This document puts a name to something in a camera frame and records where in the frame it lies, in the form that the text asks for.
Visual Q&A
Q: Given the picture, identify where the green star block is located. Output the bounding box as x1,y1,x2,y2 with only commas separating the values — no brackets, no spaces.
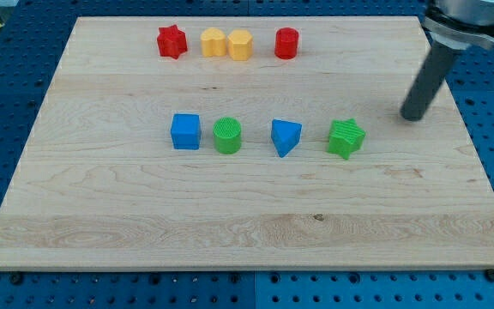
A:
327,118,366,160

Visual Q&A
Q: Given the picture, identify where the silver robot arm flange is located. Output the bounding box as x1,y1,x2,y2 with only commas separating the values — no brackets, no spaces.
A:
421,0,494,50

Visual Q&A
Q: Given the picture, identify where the yellow heart block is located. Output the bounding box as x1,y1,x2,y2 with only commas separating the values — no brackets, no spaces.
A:
200,27,227,58

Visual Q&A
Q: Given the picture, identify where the yellow hexagon block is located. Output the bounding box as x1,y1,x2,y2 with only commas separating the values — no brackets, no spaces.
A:
228,29,253,61

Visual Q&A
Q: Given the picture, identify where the blue triangle block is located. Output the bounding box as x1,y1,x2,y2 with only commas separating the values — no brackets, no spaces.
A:
271,119,302,158

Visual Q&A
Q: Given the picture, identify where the green cylinder block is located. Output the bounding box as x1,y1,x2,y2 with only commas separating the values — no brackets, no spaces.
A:
213,117,242,155

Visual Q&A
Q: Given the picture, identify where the red cylinder block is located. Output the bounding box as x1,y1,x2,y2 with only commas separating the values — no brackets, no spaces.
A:
274,27,299,59

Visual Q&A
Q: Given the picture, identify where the red star block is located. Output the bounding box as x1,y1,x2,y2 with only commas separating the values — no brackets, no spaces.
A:
156,25,188,59

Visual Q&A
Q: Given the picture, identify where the wooden board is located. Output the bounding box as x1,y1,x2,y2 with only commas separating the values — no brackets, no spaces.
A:
0,16,494,272

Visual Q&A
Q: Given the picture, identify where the blue cube block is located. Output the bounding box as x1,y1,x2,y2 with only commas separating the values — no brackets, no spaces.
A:
170,113,202,150

